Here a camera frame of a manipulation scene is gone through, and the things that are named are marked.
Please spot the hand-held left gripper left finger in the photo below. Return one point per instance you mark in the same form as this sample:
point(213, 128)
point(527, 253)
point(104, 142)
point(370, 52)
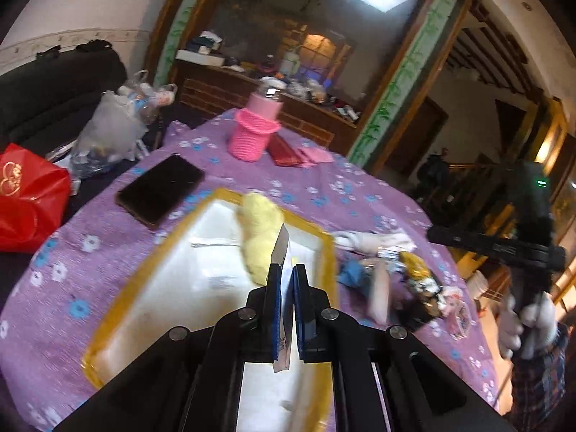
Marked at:
point(275, 299)

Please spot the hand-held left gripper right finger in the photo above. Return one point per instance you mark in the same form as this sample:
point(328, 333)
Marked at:
point(298, 306)

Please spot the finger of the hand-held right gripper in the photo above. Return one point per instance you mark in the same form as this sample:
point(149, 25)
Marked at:
point(459, 239)

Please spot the white and blue packet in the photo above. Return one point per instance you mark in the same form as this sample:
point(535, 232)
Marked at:
point(281, 247)

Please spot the person's right forearm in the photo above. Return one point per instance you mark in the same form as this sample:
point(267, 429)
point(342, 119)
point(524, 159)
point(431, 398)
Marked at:
point(540, 378)

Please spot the person's right hand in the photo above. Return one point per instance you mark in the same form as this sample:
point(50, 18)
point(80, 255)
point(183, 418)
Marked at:
point(535, 324)

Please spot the yellow foil packet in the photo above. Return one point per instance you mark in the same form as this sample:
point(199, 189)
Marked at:
point(416, 264)

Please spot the white bucket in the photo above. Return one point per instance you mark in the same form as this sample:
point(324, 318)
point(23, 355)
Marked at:
point(479, 285)

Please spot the wooden stair railing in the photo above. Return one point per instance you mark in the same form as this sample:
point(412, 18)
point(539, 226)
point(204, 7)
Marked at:
point(477, 189)

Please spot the blue cloth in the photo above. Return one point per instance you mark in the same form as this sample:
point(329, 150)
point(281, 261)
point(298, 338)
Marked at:
point(353, 274)

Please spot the yellow cloth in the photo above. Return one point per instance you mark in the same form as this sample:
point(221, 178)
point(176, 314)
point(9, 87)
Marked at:
point(258, 234)

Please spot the pink and white packet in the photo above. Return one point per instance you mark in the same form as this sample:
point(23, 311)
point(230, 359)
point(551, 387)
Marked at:
point(456, 312)

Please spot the white glove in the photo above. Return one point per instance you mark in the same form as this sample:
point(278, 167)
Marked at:
point(373, 240)

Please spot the wooden door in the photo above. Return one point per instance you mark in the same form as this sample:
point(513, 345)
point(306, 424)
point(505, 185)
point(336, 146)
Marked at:
point(418, 139)

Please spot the purple floral tablecloth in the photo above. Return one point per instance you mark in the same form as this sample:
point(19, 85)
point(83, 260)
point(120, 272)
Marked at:
point(315, 198)

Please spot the red pouch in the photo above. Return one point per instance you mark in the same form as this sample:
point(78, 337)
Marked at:
point(283, 150)

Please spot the pink cloth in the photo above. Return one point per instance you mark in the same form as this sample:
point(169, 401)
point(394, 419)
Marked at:
point(315, 155)

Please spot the black phone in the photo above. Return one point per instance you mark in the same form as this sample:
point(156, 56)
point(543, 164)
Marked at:
point(157, 189)

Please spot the bottle in pink knitted sleeve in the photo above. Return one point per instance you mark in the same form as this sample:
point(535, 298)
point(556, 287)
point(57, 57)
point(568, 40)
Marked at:
point(249, 137)

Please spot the bamboo print panel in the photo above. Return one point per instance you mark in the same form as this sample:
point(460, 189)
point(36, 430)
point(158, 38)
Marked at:
point(405, 76)
point(184, 22)

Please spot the wooden counter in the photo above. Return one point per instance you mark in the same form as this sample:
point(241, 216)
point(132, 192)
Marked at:
point(252, 94)

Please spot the white container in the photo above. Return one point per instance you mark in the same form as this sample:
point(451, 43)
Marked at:
point(290, 60)

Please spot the large clear plastic bag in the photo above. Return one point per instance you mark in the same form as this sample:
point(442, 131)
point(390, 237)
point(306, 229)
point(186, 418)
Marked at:
point(105, 130)

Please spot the small clear plastic bag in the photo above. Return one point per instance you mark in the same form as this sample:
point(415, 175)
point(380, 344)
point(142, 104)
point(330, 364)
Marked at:
point(150, 94)

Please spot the red plastic bag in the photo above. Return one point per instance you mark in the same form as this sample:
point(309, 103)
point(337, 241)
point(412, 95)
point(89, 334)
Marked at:
point(27, 198)

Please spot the black sofa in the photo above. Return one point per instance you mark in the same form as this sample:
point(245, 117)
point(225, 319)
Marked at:
point(45, 94)

